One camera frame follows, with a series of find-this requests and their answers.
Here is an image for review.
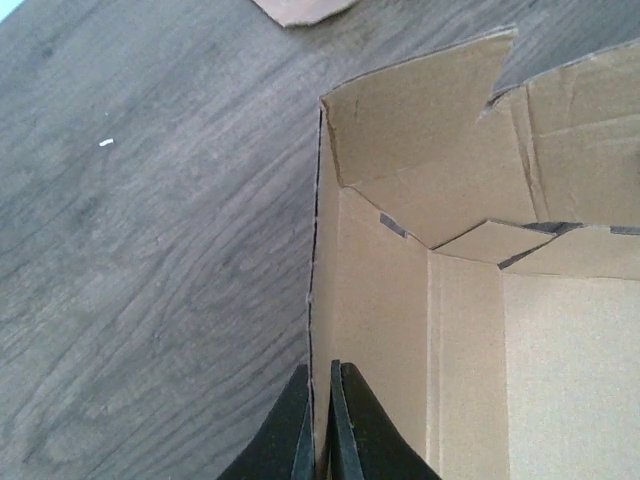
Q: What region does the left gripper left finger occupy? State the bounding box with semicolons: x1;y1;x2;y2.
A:
220;364;314;480

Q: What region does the cardboard box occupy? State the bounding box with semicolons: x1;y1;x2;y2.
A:
309;28;639;479

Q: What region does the stack of flat cardboard blanks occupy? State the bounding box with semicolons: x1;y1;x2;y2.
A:
253;0;358;28

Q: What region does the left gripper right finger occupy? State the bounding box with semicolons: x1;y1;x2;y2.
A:
329;360;439;480

